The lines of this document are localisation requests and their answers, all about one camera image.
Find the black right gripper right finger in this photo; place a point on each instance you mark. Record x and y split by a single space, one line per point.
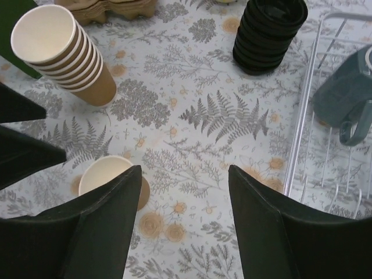
279 237

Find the single brown paper cup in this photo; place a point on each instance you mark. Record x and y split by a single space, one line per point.
102 171

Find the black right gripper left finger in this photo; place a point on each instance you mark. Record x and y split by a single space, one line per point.
87 237

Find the white wire dish rack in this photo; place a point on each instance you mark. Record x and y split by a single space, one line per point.
329 165

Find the dark teal mug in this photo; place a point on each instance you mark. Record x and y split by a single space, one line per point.
343 101

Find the floral tablecloth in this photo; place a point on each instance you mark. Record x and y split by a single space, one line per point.
185 112

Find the stack of paper cups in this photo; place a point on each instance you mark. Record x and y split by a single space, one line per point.
50 40

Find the stack of black lids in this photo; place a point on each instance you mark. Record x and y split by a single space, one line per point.
265 32

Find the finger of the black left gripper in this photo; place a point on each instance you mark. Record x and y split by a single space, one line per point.
22 156
16 107

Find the cardboard cup carrier tray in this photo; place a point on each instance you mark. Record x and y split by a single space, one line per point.
87 11

